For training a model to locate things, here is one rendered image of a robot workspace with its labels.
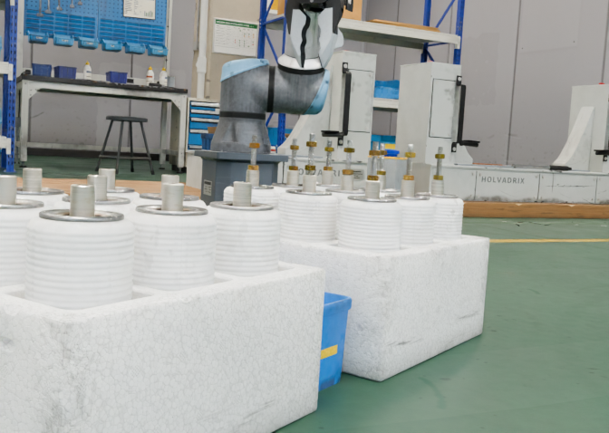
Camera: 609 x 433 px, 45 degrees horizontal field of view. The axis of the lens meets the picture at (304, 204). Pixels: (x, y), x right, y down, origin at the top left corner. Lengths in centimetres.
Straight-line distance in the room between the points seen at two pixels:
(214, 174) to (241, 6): 614
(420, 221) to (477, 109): 760
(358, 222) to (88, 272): 52
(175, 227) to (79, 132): 887
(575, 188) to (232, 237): 382
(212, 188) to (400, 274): 82
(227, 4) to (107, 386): 725
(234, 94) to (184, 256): 109
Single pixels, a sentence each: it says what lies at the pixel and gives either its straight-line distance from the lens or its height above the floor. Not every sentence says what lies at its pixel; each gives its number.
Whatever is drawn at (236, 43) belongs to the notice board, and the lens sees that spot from 778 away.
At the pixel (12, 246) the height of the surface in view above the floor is 22.
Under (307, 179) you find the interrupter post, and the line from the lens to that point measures 118.
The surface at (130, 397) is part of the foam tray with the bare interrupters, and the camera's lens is 68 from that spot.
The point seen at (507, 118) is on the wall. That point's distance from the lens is 836.
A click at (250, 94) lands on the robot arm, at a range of 180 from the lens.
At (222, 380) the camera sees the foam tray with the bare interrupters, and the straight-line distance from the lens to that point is 77.
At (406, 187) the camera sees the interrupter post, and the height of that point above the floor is 27.
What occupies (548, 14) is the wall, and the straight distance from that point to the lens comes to 813.
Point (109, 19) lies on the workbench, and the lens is 730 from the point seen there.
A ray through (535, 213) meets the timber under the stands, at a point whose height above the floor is 3.
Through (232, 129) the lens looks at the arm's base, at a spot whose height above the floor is 35.
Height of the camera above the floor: 33
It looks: 5 degrees down
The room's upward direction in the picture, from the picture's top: 3 degrees clockwise
